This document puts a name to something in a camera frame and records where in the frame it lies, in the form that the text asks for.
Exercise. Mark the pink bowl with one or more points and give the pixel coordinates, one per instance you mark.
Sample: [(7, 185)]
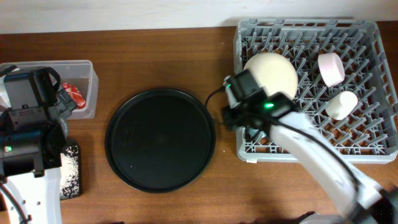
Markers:
[(331, 69)]

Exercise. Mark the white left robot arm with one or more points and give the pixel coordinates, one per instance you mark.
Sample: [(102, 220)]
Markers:
[(33, 134)]

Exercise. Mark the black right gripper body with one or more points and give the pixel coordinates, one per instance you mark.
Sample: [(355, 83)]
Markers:
[(232, 119)]

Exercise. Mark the pile of rice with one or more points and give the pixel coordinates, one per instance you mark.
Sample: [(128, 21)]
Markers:
[(69, 183)]

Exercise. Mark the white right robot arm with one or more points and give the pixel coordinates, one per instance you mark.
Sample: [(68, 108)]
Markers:
[(357, 197)]

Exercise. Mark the black round tray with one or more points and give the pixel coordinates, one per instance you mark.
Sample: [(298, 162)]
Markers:
[(160, 140)]

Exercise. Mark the red candy wrapper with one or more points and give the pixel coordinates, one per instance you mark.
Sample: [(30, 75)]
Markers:
[(75, 94)]

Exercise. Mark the beige round plate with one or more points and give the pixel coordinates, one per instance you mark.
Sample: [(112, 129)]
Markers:
[(274, 73)]

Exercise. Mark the light blue plastic cup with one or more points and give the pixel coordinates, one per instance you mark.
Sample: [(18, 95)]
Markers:
[(255, 134)]

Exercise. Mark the clear plastic waste bin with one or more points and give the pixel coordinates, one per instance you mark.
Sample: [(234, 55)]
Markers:
[(79, 73)]

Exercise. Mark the grey dishwasher rack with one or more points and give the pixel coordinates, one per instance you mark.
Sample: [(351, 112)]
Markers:
[(369, 134)]

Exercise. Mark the black rectangular food tray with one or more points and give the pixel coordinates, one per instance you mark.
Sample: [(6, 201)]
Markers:
[(73, 149)]

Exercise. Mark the white plastic cup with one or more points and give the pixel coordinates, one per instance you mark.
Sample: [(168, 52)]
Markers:
[(341, 105)]

